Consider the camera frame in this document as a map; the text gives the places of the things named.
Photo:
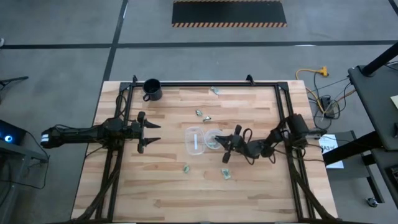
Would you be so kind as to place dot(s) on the black power strip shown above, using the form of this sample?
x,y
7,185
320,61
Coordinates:
x,y
326,104

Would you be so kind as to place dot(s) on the black computer with blue light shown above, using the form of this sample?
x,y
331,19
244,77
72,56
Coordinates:
x,y
11,133

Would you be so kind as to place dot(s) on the clear round plastic container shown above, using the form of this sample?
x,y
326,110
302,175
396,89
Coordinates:
x,y
210,135

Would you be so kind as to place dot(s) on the black mug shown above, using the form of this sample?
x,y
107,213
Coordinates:
x,y
153,90

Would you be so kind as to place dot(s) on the black pole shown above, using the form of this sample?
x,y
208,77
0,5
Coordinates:
x,y
381,60

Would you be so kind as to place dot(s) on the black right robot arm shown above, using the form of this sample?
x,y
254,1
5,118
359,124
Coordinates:
x,y
258,147

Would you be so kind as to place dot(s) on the black aluminium table frame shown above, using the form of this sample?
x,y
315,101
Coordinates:
x,y
202,84

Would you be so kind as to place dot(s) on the white paper sheet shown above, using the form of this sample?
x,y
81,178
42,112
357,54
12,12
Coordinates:
x,y
329,141

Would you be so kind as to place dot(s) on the grey equipment stand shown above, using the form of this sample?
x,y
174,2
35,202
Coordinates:
x,y
18,152

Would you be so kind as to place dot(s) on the caster wheel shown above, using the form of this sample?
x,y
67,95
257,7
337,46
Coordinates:
x,y
372,202

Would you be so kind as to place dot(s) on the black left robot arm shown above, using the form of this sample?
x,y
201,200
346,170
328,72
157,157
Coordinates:
x,y
77,135

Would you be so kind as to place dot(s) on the black side table base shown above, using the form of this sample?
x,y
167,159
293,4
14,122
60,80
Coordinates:
x,y
377,183

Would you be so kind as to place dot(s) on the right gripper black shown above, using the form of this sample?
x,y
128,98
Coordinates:
x,y
237,143

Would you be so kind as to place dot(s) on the clear rectangular plastic container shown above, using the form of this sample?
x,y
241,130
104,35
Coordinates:
x,y
189,141

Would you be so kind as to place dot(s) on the black tripod leg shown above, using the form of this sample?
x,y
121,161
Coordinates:
x,y
14,80

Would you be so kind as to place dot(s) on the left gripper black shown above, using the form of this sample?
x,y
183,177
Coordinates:
x,y
140,130

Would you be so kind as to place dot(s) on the black side table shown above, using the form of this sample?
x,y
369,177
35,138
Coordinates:
x,y
376,105

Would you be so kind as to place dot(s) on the black hazard-striped floor mat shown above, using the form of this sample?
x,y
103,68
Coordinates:
x,y
230,12

